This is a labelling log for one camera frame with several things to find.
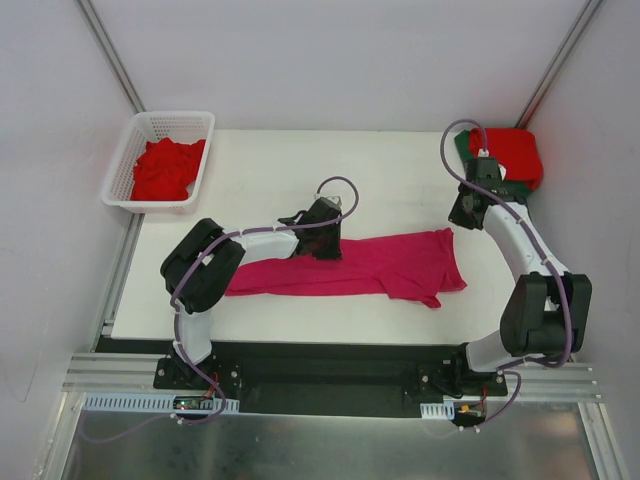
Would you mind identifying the left white slotted cable duct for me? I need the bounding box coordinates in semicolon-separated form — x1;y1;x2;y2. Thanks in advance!
83;393;240;415

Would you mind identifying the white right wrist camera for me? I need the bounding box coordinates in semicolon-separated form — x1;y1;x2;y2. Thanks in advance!
477;148;507;181

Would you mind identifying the crumpled red t shirt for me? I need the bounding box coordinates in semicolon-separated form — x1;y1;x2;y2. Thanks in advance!
130;138;205;202

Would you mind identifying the aluminium frame rail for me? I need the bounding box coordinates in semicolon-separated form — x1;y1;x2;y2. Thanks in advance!
62;352;161;393

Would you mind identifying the pink t shirt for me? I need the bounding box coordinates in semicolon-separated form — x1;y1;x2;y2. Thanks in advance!
226;228;467;309

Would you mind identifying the white slotted cable duct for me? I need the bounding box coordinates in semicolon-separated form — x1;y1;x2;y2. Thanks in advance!
420;401;455;421
83;393;240;415

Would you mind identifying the white plastic laundry basket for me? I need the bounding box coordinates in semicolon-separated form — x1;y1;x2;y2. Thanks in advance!
101;110;216;215

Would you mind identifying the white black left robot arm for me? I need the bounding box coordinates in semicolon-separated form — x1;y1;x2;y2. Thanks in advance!
160;196;342;389

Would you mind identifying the folded green t shirt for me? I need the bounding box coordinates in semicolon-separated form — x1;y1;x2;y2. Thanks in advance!
453;129;541;200

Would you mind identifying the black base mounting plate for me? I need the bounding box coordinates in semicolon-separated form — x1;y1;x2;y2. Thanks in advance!
153;342;507;418

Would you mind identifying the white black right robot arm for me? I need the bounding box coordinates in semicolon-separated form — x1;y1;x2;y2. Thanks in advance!
449;157;592;395

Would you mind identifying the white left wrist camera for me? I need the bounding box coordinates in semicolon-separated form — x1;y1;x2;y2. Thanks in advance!
314;193;342;209

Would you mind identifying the right white slotted cable duct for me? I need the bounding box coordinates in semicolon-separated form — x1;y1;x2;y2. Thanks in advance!
420;401;455;421

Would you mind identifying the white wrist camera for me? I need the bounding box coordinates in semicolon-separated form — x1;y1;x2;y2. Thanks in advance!
314;193;342;209
477;148;507;181

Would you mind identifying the folded red t shirt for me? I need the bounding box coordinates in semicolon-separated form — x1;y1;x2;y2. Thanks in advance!
468;127;544;192

